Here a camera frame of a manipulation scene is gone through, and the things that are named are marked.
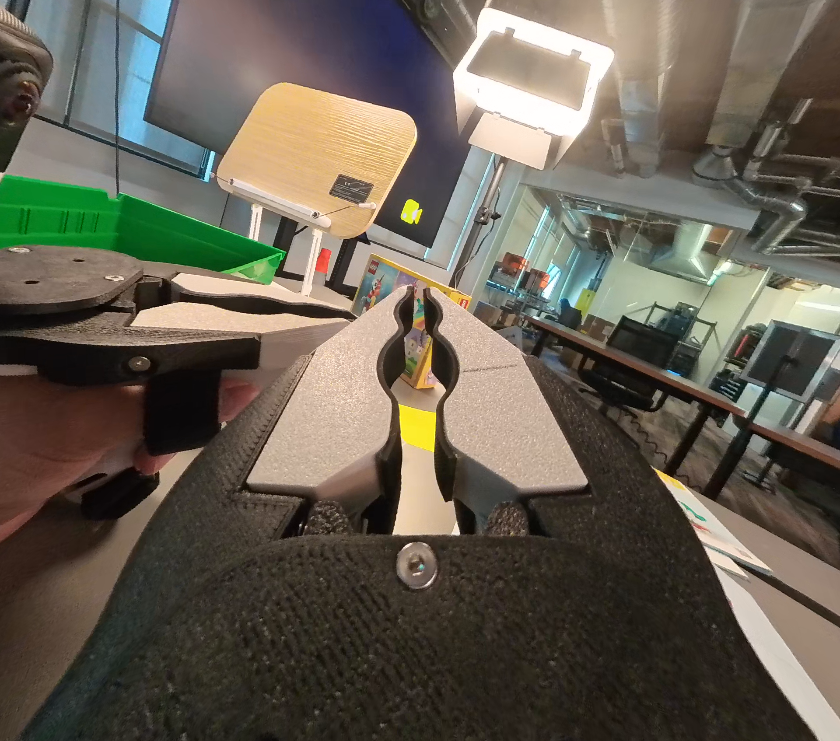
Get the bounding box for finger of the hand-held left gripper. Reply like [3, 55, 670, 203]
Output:
[172, 272, 358, 323]
[131, 303, 350, 373]

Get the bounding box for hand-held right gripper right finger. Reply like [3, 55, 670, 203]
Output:
[423, 287, 590, 519]

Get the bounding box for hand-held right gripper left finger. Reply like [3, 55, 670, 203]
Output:
[246, 285, 416, 519]

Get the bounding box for instruction booklet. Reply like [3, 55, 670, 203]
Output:
[705, 564, 840, 741]

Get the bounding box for spiral duct elbow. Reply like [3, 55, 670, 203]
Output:
[692, 140, 824, 256]

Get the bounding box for yellow lego box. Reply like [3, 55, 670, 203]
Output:
[351, 253, 475, 391]

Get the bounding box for person's left hand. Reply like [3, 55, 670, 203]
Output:
[0, 374, 262, 544]

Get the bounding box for green plastic bin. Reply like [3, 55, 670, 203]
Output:
[0, 173, 287, 286]

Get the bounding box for yellow paper sheet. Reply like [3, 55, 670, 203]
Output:
[397, 405, 437, 453]

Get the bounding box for long brown table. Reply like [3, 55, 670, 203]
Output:
[521, 313, 747, 476]
[745, 416, 840, 493]

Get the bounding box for black office chair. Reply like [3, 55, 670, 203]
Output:
[577, 315, 680, 414]

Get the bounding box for wooden book stand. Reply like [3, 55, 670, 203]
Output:
[213, 81, 420, 299]

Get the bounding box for closed booklet with unicorn cover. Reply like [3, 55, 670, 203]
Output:
[655, 468, 774, 578]

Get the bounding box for metal exhaust hood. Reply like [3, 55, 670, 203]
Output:
[650, 224, 736, 277]

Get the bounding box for studio light on stand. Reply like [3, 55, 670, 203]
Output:
[449, 0, 616, 296]

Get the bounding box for coiled black cable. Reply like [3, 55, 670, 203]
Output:
[613, 406, 665, 463]

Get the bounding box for black hanging cable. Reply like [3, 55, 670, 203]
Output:
[113, 0, 126, 200]

